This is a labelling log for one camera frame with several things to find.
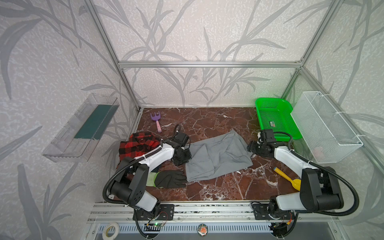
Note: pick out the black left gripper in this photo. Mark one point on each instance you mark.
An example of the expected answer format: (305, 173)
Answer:
(182, 156)

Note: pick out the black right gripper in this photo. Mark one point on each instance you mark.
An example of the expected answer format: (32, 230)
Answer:
(253, 147)

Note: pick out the grey long sleeve shirt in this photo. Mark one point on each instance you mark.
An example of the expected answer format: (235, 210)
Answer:
(218, 156)

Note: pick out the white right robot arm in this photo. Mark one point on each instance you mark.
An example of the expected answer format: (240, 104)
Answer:
(320, 190)

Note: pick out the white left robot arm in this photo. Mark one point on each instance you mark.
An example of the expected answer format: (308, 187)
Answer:
(140, 159)

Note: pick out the black green work glove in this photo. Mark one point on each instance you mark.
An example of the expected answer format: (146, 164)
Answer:
(167, 180)

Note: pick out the green plastic basket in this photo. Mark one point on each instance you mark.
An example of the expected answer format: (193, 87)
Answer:
(279, 111)

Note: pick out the purple pink toy rake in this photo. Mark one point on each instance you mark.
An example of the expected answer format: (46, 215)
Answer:
(156, 117)

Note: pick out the red black plaid shirt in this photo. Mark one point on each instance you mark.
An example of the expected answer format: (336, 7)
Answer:
(138, 144)

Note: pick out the yellow toy shovel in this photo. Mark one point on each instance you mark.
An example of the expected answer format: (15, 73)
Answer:
(296, 183)

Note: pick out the round red emblem button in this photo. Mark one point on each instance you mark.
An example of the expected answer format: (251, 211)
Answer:
(202, 230)

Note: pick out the white tape roll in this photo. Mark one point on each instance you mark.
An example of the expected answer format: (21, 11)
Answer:
(111, 231)

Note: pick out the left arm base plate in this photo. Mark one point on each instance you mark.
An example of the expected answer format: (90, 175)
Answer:
(162, 212)

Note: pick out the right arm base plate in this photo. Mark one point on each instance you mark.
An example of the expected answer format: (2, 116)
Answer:
(271, 212)

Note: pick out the white wire mesh basket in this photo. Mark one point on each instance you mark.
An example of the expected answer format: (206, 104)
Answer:
(327, 134)

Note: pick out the aluminium frame rails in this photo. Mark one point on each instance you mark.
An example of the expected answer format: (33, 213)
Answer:
(229, 53)

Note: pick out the clear plastic wall shelf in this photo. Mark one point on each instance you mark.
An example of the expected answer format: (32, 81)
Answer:
(80, 136)

